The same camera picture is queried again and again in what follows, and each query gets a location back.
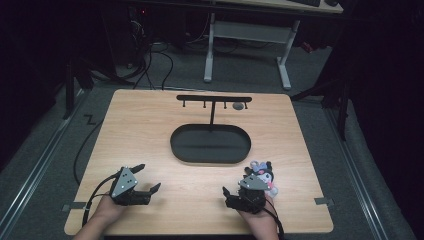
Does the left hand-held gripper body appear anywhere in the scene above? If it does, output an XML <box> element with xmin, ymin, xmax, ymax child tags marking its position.
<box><xmin>109</xmin><ymin>166</ymin><xmax>151</xmax><ymax>207</ymax></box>

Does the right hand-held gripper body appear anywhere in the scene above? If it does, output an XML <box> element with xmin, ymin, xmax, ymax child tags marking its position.
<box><xmin>225</xmin><ymin>174</ymin><xmax>272</xmax><ymax>215</ymax></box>

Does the plush toy keychain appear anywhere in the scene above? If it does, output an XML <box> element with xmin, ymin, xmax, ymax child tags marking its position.
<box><xmin>243</xmin><ymin>160</ymin><xmax>279</xmax><ymax>199</ymax></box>

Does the black hook stand with tray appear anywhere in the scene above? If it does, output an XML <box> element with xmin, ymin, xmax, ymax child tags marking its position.
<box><xmin>169</xmin><ymin>94</ymin><xmax>253</xmax><ymax>165</ymax></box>

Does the person's right hand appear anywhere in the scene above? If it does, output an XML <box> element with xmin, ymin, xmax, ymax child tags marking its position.
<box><xmin>237</xmin><ymin>194</ymin><xmax>280</xmax><ymax>234</ymax></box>

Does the person's left hand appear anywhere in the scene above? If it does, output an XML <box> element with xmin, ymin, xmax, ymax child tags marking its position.
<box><xmin>94</xmin><ymin>194</ymin><xmax>128</xmax><ymax>225</ymax></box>

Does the black metal stand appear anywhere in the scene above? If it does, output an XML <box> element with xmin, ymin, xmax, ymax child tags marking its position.
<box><xmin>289</xmin><ymin>49</ymin><xmax>354</xmax><ymax>141</ymax></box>
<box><xmin>62</xmin><ymin>56</ymin><xmax>134</xmax><ymax>120</ymax></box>

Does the black keyboard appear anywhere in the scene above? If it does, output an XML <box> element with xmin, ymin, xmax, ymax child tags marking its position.
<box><xmin>288</xmin><ymin>0</ymin><xmax>322</xmax><ymax>8</ymax></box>

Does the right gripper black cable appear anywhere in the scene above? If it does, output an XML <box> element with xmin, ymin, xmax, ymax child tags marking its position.
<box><xmin>265</xmin><ymin>198</ymin><xmax>286</xmax><ymax>240</ymax></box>

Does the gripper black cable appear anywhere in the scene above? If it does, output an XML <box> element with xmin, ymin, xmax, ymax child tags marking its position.
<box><xmin>81</xmin><ymin>173</ymin><xmax>121</xmax><ymax>228</ymax></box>
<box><xmin>265</xmin><ymin>198</ymin><xmax>286</xmax><ymax>240</ymax></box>

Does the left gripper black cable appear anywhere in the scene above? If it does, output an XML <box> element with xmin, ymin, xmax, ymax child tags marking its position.
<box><xmin>81</xmin><ymin>173</ymin><xmax>121</xmax><ymax>228</ymax></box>

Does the black floor cable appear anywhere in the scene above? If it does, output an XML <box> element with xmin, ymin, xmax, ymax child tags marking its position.
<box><xmin>73</xmin><ymin>119</ymin><xmax>105</xmax><ymax>186</ymax></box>

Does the bundle of black cables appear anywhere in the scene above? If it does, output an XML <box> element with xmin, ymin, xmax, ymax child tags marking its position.
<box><xmin>113</xmin><ymin>9</ymin><xmax>175</xmax><ymax>91</ymax></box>

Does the white metal desk frame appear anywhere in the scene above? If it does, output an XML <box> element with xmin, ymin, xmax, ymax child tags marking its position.
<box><xmin>203</xmin><ymin>11</ymin><xmax>302</xmax><ymax>90</ymax></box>

